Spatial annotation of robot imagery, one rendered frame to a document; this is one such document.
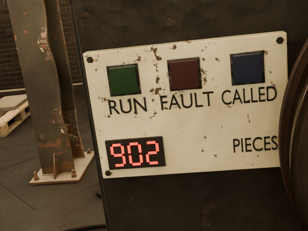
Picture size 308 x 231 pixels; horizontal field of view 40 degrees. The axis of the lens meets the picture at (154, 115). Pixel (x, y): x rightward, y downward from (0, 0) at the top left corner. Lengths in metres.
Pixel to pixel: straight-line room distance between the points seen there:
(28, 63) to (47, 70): 0.15
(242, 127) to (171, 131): 0.10
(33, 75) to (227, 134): 2.73
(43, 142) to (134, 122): 2.80
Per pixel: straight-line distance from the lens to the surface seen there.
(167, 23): 0.57
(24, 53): 3.23
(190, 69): 0.55
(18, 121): 5.21
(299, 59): 0.50
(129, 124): 0.58
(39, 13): 3.15
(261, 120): 0.58
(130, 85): 0.56
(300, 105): 0.44
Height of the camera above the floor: 1.31
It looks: 16 degrees down
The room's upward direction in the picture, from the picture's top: 7 degrees counter-clockwise
